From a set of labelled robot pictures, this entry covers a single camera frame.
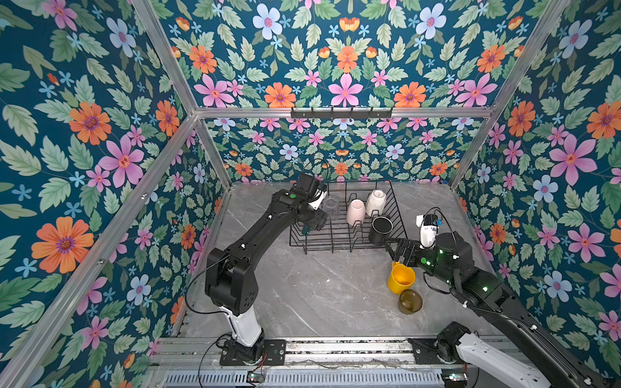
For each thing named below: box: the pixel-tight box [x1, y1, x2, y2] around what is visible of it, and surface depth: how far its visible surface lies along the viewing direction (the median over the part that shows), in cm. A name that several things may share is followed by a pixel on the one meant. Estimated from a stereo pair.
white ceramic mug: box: [365, 189, 387, 217], surface depth 101 cm
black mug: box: [368, 215, 394, 246], surface depth 93 cm
